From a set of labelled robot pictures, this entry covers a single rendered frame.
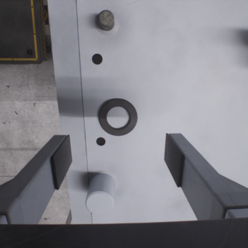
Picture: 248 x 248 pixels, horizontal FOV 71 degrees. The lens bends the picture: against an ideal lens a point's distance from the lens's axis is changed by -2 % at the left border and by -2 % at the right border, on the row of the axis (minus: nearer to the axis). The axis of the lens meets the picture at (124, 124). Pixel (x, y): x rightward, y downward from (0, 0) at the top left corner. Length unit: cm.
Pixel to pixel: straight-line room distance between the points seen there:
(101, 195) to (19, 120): 170
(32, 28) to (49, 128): 86
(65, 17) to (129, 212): 31
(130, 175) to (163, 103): 12
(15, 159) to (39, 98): 69
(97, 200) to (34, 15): 130
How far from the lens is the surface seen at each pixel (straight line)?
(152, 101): 25
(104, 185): 27
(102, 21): 23
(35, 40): 141
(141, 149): 27
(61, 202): 222
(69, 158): 16
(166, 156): 16
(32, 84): 178
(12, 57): 148
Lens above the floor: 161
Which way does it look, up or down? 73 degrees down
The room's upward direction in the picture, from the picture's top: 174 degrees clockwise
